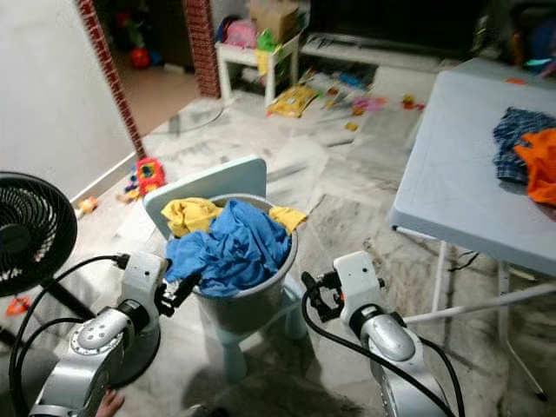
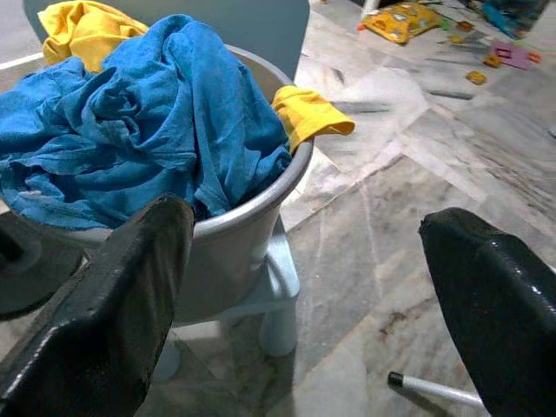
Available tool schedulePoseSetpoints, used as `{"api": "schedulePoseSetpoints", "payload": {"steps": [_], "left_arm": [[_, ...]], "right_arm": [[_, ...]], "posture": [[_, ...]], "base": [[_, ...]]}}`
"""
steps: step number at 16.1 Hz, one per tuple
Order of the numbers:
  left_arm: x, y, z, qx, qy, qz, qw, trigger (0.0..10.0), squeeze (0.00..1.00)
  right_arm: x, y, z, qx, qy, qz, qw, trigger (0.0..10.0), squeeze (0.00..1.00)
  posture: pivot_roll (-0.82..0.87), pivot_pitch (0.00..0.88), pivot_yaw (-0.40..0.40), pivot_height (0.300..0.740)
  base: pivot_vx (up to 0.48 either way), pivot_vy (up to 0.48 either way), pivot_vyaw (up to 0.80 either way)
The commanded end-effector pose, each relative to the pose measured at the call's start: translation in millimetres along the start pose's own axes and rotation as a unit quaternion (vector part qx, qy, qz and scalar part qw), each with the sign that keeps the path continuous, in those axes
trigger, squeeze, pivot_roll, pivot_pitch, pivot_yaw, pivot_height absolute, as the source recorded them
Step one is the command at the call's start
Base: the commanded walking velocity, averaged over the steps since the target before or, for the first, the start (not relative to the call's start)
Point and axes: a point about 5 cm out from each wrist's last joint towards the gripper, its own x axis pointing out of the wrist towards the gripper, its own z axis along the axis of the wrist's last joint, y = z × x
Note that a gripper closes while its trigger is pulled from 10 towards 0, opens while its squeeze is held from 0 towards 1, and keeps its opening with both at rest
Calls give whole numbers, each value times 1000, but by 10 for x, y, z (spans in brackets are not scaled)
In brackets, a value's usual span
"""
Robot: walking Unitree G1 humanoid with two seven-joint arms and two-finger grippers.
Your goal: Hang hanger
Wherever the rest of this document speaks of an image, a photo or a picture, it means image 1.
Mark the blue plaid shorts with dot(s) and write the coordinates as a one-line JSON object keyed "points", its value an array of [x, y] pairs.
{"points": [[508, 139]]}

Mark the red ball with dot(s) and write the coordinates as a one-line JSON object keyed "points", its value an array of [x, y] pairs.
{"points": [[139, 59]]}

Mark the pink toy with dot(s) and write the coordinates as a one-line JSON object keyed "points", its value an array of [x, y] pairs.
{"points": [[367, 104]]}

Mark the green toy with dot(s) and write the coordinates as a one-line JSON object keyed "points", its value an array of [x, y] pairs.
{"points": [[267, 40]]}

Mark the pink bag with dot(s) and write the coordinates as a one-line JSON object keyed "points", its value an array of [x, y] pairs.
{"points": [[241, 35]]}

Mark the black television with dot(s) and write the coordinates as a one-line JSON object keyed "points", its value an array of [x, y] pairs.
{"points": [[391, 22]]}

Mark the black floor fan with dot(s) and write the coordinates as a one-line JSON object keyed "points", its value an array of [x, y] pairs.
{"points": [[35, 230]]}

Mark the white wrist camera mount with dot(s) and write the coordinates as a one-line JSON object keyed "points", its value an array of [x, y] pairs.
{"points": [[356, 278], [143, 278]]}

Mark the orange shirt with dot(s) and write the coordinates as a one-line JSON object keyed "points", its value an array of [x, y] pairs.
{"points": [[540, 165]]}

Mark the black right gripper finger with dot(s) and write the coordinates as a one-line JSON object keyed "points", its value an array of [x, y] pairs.
{"points": [[310, 294]]}

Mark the small white table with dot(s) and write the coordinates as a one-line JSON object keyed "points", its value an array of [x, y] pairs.
{"points": [[239, 49]]}

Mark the grey laundry bucket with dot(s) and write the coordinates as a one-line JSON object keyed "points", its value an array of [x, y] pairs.
{"points": [[252, 304]]}

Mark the light blue child chair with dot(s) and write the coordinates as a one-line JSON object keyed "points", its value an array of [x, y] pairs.
{"points": [[208, 178]]}

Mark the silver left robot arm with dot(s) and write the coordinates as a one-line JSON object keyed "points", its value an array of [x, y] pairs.
{"points": [[95, 347]]}

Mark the red toy car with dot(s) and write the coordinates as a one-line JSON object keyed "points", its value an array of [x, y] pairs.
{"points": [[149, 176]]}

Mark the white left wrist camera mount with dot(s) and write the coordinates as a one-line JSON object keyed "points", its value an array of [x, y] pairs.
{"points": [[143, 278]]}

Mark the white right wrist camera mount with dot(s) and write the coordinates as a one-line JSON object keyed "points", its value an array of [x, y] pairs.
{"points": [[356, 278]]}

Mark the person bare foot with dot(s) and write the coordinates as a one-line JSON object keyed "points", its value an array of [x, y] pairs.
{"points": [[111, 405]]}

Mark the white folding table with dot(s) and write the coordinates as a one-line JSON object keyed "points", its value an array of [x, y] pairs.
{"points": [[452, 174]]}

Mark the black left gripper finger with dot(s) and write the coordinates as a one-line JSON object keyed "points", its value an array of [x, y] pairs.
{"points": [[187, 285]]}

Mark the yellow shirt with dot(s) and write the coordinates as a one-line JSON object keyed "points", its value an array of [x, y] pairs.
{"points": [[191, 215]]}

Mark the cardboard box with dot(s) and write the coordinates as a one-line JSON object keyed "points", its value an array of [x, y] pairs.
{"points": [[274, 19]]}

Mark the white low tv console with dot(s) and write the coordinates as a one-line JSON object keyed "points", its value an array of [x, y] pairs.
{"points": [[339, 48]]}

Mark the orange toy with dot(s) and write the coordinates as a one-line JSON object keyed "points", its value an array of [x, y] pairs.
{"points": [[17, 305]]}

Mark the blue shirt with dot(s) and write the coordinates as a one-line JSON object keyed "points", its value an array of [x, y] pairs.
{"points": [[234, 252]]}

